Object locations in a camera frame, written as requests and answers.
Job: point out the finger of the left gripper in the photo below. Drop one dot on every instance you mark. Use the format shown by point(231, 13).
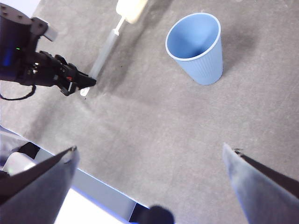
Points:
point(74, 86)
point(85, 78)

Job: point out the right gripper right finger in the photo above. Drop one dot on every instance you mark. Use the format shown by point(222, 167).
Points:
point(264, 196)

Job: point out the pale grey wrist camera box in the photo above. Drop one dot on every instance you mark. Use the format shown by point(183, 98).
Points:
point(50, 32)

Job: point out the blue ribbed plastic cup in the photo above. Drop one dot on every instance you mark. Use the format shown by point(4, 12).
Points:
point(205, 70)

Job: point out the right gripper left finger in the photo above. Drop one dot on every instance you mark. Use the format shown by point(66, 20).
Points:
point(32, 198)

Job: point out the white rounded device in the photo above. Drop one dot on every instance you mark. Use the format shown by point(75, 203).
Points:
point(18, 163)

